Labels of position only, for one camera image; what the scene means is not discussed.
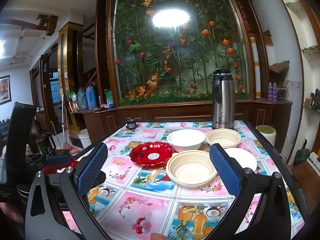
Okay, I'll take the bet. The stainless steel thermos jug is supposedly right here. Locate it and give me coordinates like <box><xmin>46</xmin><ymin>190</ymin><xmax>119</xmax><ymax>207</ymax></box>
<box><xmin>212</xmin><ymin>68</ymin><xmax>235</xmax><ymax>130</ymax></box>

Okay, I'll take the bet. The wooden chair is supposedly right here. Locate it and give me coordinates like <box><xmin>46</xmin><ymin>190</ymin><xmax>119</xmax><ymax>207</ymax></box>
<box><xmin>36</xmin><ymin>110</ymin><xmax>52</xmax><ymax>133</ymax></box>

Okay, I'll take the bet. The beige ribbed plastic bowl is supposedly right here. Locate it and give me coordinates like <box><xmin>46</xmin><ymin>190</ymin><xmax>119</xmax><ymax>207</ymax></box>
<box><xmin>206</xmin><ymin>129</ymin><xmax>242</xmax><ymax>148</ymax></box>
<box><xmin>166</xmin><ymin>149</ymin><xmax>218</xmax><ymax>188</ymax></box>

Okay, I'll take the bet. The grey blue thermos flask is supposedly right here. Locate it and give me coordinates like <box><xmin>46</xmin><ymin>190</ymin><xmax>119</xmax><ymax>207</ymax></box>
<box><xmin>76</xmin><ymin>89</ymin><xmax>88</xmax><ymax>110</ymax></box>

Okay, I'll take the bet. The white plastic bowl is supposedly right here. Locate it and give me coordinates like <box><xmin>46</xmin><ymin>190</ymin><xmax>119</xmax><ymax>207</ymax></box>
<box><xmin>166</xmin><ymin>129</ymin><xmax>206</xmax><ymax>153</ymax></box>

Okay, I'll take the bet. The green packet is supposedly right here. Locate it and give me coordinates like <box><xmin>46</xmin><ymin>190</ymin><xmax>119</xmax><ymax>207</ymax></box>
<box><xmin>104</xmin><ymin>89</ymin><xmax>114</xmax><ymax>109</ymax></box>

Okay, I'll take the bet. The fruit printed tablecloth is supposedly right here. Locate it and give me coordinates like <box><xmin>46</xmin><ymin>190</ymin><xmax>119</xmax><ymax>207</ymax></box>
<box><xmin>62</xmin><ymin>120</ymin><xmax>304</xmax><ymax>240</ymax></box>

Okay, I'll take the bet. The flower display glass panel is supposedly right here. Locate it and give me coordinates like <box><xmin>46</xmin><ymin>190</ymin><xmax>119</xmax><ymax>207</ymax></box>
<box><xmin>107</xmin><ymin>0</ymin><xmax>252</xmax><ymax>105</ymax></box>

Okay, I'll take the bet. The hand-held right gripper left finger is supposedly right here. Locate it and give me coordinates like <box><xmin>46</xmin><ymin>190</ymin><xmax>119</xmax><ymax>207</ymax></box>
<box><xmin>25</xmin><ymin>142</ymin><xmax>108</xmax><ymax>240</ymax></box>

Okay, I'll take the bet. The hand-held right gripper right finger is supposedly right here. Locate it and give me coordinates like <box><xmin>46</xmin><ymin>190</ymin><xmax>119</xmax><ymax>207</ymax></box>
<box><xmin>209</xmin><ymin>144</ymin><xmax>303</xmax><ymax>240</ymax></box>

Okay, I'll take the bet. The framed wall picture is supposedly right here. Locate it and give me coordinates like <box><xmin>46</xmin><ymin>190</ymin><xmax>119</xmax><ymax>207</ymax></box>
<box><xmin>0</xmin><ymin>75</ymin><xmax>11</xmax><ymax>105</ymax></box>

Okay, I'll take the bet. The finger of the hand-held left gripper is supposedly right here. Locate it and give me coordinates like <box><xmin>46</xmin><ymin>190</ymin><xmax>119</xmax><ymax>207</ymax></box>
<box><xmin>30</xmin><ymin>154</ymin><xmax>72</xmax><ymax>167</ymax></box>

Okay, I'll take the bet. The white round plate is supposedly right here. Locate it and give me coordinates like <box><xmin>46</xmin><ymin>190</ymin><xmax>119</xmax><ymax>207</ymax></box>
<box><xmin>224</xmin><ymin>147</ymin><xmax>257</xmax><ymax>173</ymax></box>

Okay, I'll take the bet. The driftwood ornament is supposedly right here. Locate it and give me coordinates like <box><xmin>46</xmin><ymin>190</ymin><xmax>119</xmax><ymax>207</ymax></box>
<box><xmin>269</xmin><ymin>60</ymin><xmax>290</xmax><ymax>74</ymax></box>

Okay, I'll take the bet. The person's left hand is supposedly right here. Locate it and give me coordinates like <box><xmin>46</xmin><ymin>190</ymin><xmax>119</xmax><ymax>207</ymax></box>
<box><xmin>0</xmin><ymin>201</ymin><xmax>24</xmax><ymax>224</ymax></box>

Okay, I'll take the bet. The broom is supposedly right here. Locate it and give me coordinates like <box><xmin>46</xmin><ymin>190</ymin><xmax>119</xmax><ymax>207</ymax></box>
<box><xmin>61</xmin><ymin>95</ymin><xmax>80</xmax><ymax>155</ymax></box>

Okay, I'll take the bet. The white and yellow roll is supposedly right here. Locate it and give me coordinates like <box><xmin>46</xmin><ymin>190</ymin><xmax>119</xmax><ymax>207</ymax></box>
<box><xmin>250</xmin><ymin>37</ymin><xmax>262</xmax><ymax>98</ymax></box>

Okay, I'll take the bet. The green dustpan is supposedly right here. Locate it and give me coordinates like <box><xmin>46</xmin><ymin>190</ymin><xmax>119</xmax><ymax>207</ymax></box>
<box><xmin>294</xmin><ymin>139</ymin><xmax>310</xmax><ymax>165</ymax></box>

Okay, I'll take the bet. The red glass dish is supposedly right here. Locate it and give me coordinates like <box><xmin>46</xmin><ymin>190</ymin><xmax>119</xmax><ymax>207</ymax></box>
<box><xmin>130</xmin><ymin>141</ymin><xmax>175</xmax><ymax>169</ymax></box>

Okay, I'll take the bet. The wire rack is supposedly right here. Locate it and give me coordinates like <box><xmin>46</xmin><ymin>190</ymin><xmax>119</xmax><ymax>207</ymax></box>
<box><xmin>277</xmin><ymin>81</ymin><xmax>290</xmax><ymax>100</ymax></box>

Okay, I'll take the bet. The white stool with green top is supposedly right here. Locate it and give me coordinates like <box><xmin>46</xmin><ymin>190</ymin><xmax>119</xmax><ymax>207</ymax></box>
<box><xmin>255</xmin><ymin>125</ymin><xmax>277</xmax><ymax>148</ymax></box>

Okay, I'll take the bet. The white plastic bucket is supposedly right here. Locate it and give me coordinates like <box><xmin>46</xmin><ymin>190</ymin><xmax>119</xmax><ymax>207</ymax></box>
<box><xmin>78</xmin><ymin>129</ymin><xmax>92</xmax><ymax>148</ymax></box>

